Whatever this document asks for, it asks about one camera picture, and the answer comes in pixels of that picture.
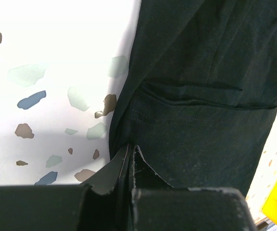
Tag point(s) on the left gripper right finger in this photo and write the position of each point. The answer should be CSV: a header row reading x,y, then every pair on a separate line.
x,y
157,206

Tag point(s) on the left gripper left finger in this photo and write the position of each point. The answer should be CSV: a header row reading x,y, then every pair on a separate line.
x,y
100,203

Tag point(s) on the black t shirt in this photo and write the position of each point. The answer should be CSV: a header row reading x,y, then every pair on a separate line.
x,y
200,97

